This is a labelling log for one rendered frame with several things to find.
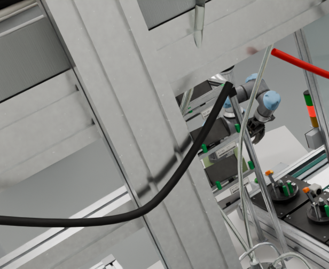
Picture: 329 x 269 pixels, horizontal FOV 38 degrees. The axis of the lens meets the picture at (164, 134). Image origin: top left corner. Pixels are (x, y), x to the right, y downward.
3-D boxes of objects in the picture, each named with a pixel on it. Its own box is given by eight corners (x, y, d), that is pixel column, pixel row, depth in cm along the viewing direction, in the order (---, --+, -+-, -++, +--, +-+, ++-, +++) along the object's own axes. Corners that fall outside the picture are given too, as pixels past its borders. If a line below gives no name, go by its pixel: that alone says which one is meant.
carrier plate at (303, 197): (249, 203, 222) (248, 199, 221) (288, 177, 229) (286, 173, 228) (282, 221, 201) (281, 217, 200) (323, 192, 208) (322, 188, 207)
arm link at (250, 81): (239, 78, 212) (250, 97, 207) (260, 69, 214) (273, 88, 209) (236, 87, 219) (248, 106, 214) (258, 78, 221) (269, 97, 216)
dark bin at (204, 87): (173, 122, 193) (165, 106, 193) (202, 109, 194) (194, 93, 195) (183, 111, 165) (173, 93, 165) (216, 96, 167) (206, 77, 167)
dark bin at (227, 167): (200, 186, 204) (192, 171, 205) (226, 173, 206) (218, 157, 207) (212, 186, 177) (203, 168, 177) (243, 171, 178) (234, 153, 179)
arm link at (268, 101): (275, 86, 209) (285, 101, 205) (266, 100, 218) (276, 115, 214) (260, 91, 206) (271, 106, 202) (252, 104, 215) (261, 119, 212)
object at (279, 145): (154, 179, 306) (153, 175, 305) (286, 129, 300) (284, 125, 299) (162, 241, 242) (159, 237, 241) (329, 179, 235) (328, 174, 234)
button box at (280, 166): (252, 191, 238) (249, 181, 236) (284, 171, 244) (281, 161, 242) (260, 196, 232) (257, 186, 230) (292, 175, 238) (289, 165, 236)
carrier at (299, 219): (284, 222, 199) (276, 198, 195) (326, 194, 206) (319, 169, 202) (326, 246, 178) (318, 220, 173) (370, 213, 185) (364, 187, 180)
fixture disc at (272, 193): (263, 197, 218) (261, 194, 217) (285, 182, 222) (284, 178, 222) (282, 207, 206) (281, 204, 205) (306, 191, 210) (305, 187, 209)
